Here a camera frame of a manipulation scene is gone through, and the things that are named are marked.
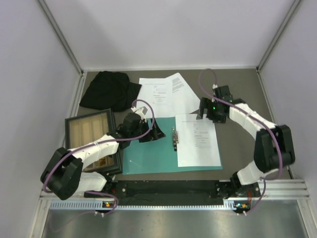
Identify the white printed paper sheet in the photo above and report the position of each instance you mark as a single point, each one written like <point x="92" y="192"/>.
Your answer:
<point x="184" y="100"/>
<point x="197" y="142"/>

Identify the aluminium frame rail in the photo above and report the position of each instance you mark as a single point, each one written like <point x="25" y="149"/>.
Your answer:
<point x="48" y="14"/>

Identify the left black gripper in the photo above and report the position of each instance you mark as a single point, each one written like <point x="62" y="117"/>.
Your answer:
<point x="154" y="134"/>

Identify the black cloth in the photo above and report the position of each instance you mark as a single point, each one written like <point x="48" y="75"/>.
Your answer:
<point x="110" y="90"/>

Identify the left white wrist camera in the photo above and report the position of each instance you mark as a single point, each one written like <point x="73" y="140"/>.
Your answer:
<point x="141" y="111"/>

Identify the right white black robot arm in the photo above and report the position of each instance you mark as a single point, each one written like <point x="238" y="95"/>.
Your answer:
<point x="273" y="143"/>

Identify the teal plastic file folder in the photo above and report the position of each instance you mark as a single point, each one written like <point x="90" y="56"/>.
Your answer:
<point x="155" y="156"/>

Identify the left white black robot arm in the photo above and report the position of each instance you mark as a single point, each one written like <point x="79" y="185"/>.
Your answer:
<point x="64" y="174"/>

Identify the metal folder clip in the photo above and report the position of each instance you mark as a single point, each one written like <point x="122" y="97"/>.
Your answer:
<point x="175" y="139"/>

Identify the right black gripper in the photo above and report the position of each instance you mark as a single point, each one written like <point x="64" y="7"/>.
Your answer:
<point x="206" y="103"/>

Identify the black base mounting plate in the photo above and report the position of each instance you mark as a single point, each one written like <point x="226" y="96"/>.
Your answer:
<point x="210" y="188"/>

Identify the black framed display box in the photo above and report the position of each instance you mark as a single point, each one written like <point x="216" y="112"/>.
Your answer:
<point x="82" y="130"/>

